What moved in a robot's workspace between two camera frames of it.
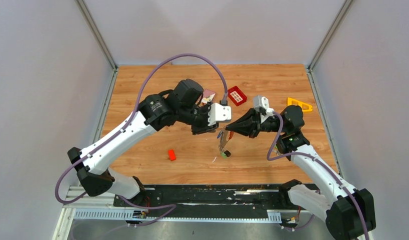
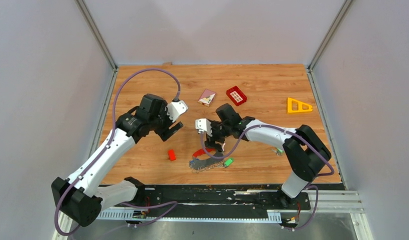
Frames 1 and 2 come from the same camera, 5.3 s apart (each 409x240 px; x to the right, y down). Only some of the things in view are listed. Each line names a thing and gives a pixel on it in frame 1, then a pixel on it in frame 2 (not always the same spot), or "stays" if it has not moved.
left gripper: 204,128 -> 162,132
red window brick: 237,96 stays
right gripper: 249,124 -> 209,139
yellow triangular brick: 305,107 stays
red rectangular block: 172,155 stays
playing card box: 208,96 stays
